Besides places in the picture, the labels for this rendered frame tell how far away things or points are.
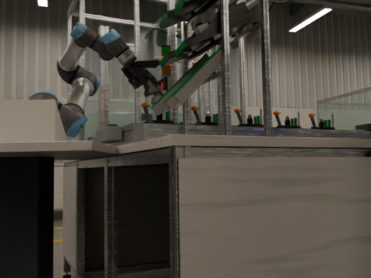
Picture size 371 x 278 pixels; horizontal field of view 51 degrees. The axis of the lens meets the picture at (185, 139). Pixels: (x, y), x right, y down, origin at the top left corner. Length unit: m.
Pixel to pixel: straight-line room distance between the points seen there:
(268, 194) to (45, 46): 9.29
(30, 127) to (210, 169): 0.84
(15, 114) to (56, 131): 0.17
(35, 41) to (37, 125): 8.63
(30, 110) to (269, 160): 0.96
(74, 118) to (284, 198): 1.03
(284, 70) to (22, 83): 7.09
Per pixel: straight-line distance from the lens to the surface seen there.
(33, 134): 1.62
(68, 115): 1.81
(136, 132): 1.57
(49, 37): 10.25
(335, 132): 2.17
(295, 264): 1.22
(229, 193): 1.06
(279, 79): 11.66
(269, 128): 1.42
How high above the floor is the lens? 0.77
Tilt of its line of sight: 4 degrees up
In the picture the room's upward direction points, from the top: 1 degrees counter-clockwise
